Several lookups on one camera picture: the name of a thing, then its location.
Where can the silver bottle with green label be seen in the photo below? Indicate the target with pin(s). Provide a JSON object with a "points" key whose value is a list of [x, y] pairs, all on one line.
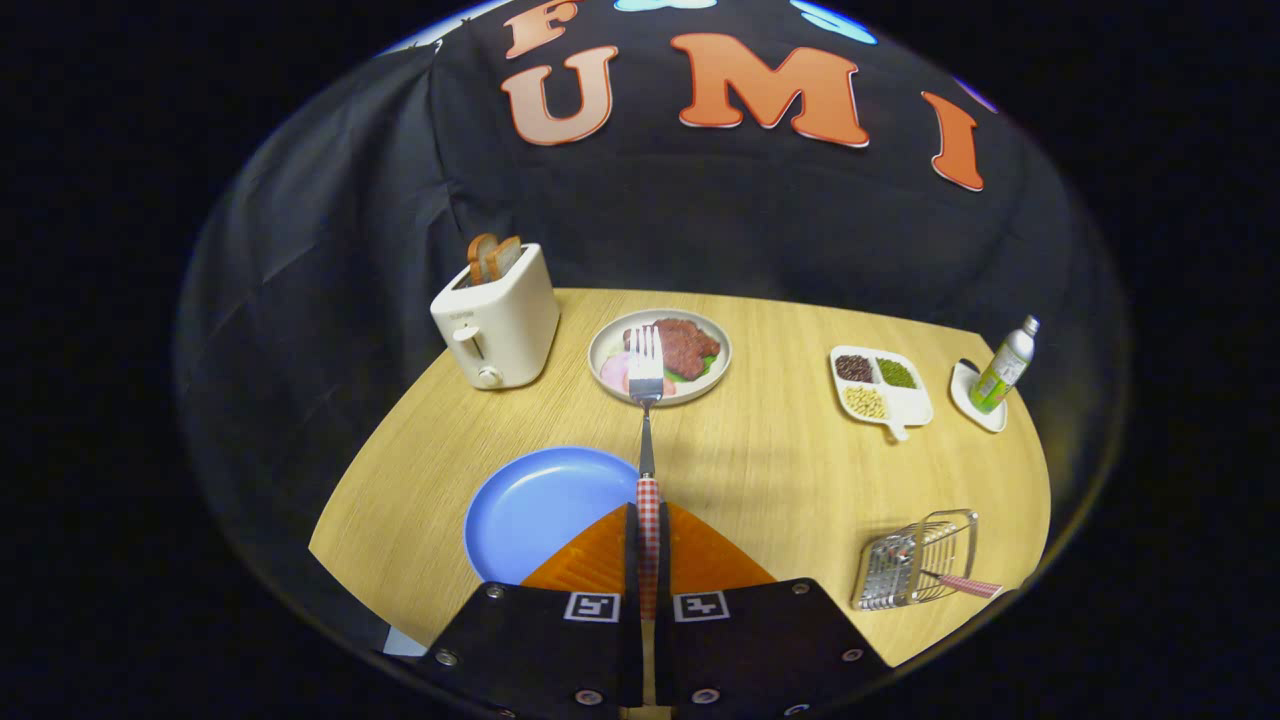
{"points": [[1002, 370]]}

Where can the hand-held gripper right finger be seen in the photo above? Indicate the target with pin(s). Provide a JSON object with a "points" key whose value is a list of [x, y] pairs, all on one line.
{"points": [[760, 640]]}

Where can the white oval food plate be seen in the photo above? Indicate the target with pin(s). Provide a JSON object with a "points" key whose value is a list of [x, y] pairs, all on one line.
{"points": [[605, 340]]}

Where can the white toaster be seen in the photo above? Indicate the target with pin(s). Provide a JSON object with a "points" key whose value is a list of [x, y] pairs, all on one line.
{"points": [[510, 330]]}

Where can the green lettuce leaf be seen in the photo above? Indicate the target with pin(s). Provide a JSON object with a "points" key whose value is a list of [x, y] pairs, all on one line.
{"points": [[703, 365]]}

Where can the small white saucer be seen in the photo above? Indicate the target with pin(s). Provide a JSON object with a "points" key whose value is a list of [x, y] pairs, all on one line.
{"points": [[962, 395]]}

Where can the green mung beans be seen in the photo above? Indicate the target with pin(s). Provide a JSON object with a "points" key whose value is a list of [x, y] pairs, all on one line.
{"points": [[896, 373]]}

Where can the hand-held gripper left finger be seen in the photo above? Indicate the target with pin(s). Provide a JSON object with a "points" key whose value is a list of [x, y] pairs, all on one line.
{"points": [[540, 640]]}

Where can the brown grilled meat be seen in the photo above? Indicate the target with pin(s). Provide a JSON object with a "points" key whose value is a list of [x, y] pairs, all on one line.
{"points": [[685, 345]]}

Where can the white divided bean dish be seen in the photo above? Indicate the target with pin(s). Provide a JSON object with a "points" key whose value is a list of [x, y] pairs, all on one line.
{"points": [[910, 405]]}

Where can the dark red beans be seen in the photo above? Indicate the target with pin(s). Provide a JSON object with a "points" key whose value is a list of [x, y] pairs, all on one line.
{"points": [[853, 368]]}

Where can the yellow soybeans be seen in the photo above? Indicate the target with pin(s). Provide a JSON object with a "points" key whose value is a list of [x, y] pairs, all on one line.
{"points": [[866, 401]]}

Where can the blue round plate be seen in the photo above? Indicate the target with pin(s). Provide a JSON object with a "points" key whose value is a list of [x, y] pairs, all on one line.
{"points": [[540, 510]]}

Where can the pink ham slice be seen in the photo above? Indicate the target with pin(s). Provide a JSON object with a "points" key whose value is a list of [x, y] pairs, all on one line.
{"points": [[612, 370], [668, 387]]}

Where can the brown toast slice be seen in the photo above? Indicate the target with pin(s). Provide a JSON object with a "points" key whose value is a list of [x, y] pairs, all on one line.
{"points": [[505, 256], [480, 258]]}

